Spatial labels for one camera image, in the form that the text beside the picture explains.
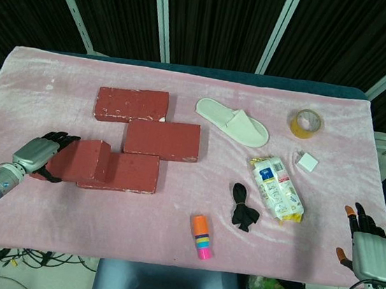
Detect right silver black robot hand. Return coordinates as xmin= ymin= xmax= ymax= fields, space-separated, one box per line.
xmin=332 ymin=200 xmax=386 ymax=284

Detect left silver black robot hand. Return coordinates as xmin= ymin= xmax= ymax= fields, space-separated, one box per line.
xmin=9 ymin=125 xmax=83 ymax=186

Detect red brick with white chips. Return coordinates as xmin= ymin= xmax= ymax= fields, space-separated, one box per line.
xmin=92 ymin=83 xmax=171 ymax=129

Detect white charger plug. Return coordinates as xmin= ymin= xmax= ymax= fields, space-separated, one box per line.
xmin=294 ymin=150 xmax=321 ymax=175

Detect black bundled sock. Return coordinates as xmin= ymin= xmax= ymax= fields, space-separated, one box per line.
xmin=227 ymin=182 xmax=264 ymax=235

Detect yellow packing tape roll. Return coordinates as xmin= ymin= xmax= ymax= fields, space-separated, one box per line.
xmin=287 ymin=106 xmax=324 ymax=142

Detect pink plush table cloth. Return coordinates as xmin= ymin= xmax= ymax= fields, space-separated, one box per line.
xmin=0 ymin=43 xmax=386 ymax=289

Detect orange pink stacked cups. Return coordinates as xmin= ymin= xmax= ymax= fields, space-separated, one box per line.
xmin=185 ymin=213 xmax=218 ymax=262

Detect white disposable slipper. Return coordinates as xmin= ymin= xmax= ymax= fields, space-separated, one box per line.
xmin=191 ymin=97 xmax=274 ymax=151

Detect black floor cable tangle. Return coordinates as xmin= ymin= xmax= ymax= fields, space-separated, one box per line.
xmin=0 ymin=245 xmax=99 ymax=289

